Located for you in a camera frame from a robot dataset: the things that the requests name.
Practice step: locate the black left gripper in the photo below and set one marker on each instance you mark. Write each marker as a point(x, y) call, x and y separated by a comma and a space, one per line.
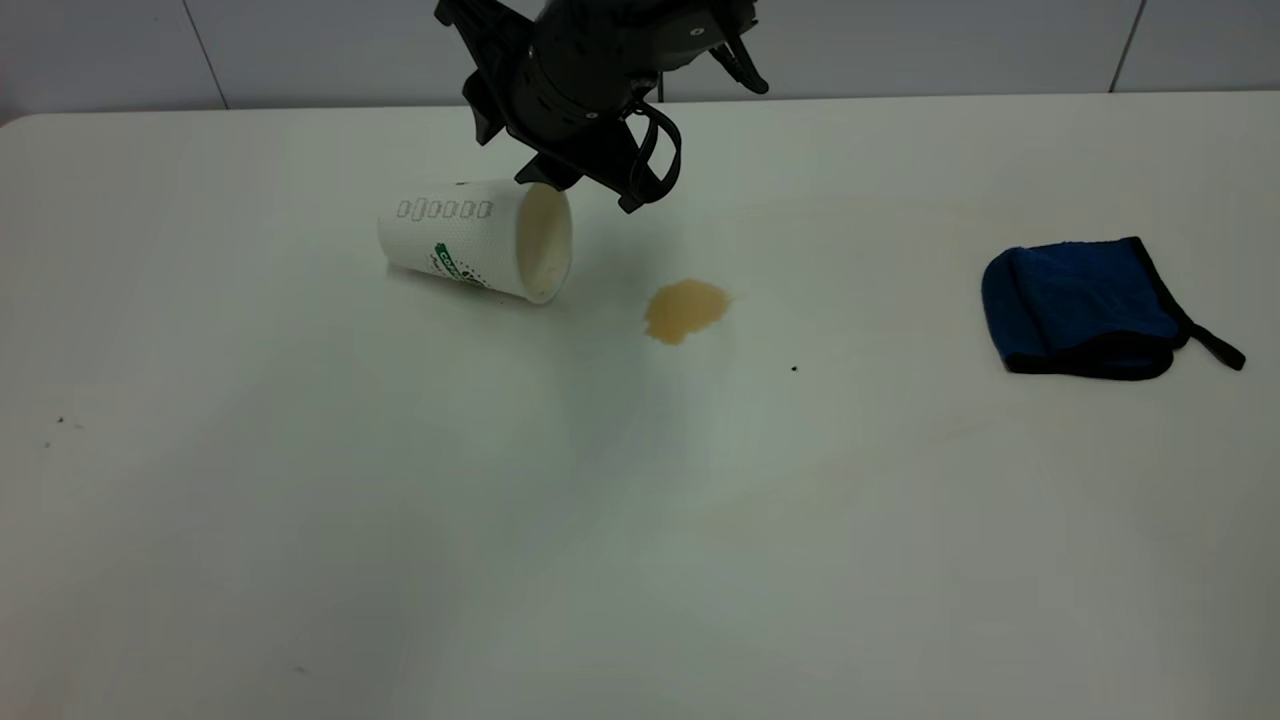
point(585, 60)

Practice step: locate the white paper coffee cup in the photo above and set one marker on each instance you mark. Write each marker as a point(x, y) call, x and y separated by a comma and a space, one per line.
point(450, 240)

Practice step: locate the blue cloth with black trim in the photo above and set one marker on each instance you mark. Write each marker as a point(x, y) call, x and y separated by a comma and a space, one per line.
point(1085, 300)

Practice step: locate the brown coffee spill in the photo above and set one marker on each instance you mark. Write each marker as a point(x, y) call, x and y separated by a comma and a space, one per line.
point(685, 310)

